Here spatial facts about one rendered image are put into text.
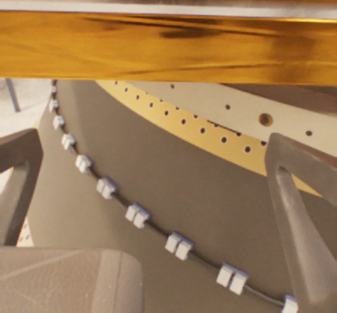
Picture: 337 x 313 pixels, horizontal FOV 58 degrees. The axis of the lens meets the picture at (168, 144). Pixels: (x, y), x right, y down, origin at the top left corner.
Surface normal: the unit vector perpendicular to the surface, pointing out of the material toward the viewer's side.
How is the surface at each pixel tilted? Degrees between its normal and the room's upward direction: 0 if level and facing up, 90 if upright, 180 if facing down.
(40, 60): 90
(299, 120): 90
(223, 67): 90
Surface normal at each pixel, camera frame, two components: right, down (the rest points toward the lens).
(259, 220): -0.46, 0.05
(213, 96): -0.62, 0.45
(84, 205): -0.68, -0.07
